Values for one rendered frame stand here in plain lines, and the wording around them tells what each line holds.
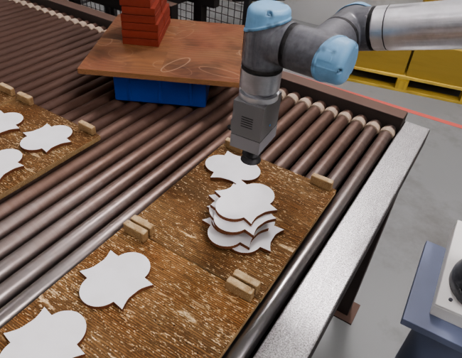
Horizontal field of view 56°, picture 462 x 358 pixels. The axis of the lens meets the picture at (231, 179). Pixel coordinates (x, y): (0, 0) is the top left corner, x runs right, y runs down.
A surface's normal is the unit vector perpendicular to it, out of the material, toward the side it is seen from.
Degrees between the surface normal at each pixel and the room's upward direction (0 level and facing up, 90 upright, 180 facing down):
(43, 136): 0
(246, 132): 90
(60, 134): 0
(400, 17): 52
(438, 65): 90
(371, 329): 0
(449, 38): 113
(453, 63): 90
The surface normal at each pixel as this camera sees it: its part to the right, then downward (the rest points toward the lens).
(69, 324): 0.07, -0.77
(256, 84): -0.29, 0.58
